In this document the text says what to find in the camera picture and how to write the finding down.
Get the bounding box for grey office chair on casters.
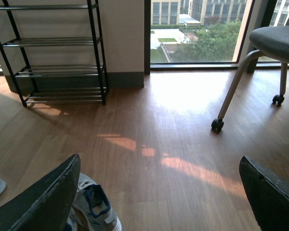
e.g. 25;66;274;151
211;18;289;132

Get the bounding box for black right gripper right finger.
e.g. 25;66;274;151
239;156;289;231

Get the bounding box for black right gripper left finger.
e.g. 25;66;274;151
0;154;80;231

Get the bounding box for black metal shoe rack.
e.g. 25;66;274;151
0;0;109;106

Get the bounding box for grey knit sneaker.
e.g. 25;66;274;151
64;173;122;231

